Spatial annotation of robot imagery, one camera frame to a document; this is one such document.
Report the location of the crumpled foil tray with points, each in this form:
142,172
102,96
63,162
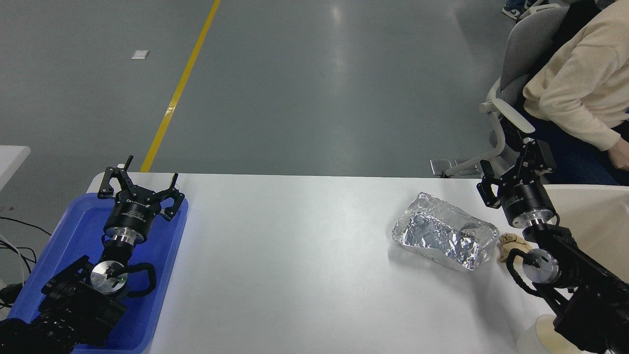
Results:
442,236

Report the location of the grey office chair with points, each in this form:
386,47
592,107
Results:
528,44

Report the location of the white paper cup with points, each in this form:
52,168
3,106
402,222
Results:
538,339

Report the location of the person's hand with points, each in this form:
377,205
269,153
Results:
620,155

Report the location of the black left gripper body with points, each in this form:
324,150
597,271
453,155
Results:
131,214

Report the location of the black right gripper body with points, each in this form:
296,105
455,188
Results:
528,201

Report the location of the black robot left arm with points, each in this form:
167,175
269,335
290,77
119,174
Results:
73,305

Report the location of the white paper scrap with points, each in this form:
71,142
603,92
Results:
140,54

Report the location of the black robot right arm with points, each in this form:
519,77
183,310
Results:
589,275

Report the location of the person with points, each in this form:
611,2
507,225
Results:
585,78

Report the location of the blue plastic tray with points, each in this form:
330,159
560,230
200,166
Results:
73,231

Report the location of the large pale bin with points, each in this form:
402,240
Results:
589,216

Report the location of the person's shoe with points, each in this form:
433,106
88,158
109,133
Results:
513,10

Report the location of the crumpled tan paper ball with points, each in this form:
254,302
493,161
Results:
506,246

